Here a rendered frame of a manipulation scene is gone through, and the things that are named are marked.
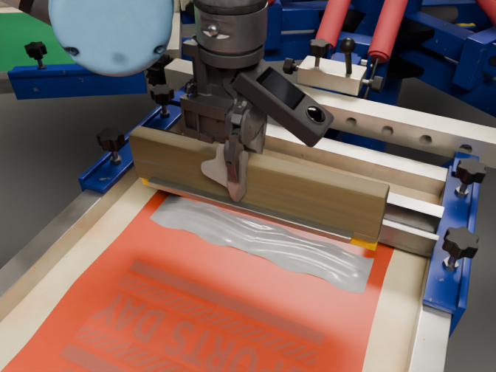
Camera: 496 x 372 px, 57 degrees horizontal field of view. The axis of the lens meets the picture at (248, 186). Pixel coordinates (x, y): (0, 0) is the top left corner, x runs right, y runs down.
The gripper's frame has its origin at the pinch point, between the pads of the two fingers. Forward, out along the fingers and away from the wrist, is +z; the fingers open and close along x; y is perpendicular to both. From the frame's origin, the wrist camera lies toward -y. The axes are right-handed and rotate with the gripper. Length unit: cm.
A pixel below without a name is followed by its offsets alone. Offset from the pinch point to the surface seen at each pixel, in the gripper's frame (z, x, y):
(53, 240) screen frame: 10.1, 12.7, 25.8
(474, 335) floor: 108, -71, -59
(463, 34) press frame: 7, -81, -23
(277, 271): 13.4, 1.8, -5.8
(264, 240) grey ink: 12.8, -2.4, -1.9
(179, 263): 13.5, 6.6, 8.2
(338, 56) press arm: 5, -52, 2
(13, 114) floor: 110, -112, 203
